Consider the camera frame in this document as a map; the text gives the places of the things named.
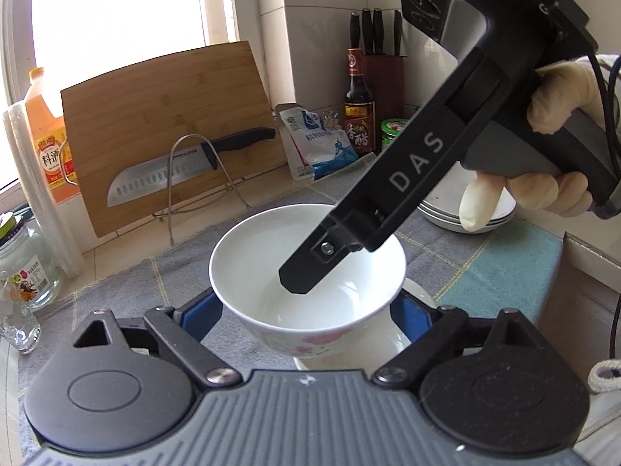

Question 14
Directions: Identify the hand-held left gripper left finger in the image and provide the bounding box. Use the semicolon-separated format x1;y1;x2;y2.
75;292;242;390

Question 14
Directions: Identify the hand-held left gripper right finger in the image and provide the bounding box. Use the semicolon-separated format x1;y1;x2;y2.
373;296;534;384

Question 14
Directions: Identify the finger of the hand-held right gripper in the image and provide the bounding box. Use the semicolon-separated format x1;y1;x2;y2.
279;214;362;294

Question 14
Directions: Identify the white pink-flower bowl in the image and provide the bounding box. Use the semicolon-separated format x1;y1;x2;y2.
208;204;407;357

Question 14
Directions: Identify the person's right hand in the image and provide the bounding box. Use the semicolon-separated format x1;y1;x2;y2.
458;56;607;234

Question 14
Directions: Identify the green-lid sauce jar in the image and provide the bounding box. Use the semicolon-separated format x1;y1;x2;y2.
379;117;413;153

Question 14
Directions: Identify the blue grey checkered cloth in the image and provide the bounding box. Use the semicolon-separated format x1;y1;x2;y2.
17;160;566;399

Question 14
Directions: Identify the dark vinegar bottle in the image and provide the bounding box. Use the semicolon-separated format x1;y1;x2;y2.
343;47;376;157

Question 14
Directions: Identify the dark red knife block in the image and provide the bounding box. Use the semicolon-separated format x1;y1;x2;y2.
361;55;406;132

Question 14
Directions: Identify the white and blue salt bag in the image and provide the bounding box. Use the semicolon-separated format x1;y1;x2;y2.
276;103;362;181

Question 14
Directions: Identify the black-lid glass jar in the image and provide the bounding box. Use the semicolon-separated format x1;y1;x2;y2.
0;212;64;314

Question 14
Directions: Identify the small clear glass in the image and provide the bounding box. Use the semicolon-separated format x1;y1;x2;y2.
0;282;42;355

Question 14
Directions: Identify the plastic wrap roll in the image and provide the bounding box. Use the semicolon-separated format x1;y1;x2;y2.
2;102;85;277

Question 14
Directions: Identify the brown cardboard box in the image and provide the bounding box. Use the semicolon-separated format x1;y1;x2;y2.
550;233;621;379

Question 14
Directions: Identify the person's white garment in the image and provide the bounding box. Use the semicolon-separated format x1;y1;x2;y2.
587;359;621;447

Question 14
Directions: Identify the bamboo cutting board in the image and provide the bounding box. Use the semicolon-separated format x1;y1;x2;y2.
61;40;287;238

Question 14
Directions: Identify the orange cooking wine bottle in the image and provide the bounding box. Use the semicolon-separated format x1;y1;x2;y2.
25;67;78;205

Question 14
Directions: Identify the window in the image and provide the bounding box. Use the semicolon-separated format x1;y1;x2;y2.
0;0;241;195

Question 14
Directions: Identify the metal wire rack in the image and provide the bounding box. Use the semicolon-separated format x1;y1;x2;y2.
153;134;250;246

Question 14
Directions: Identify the black-handled santoku knife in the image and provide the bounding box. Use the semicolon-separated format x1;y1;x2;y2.
107;127;276;209

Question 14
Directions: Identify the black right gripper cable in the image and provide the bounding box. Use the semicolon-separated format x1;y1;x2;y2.
565;0;621;365

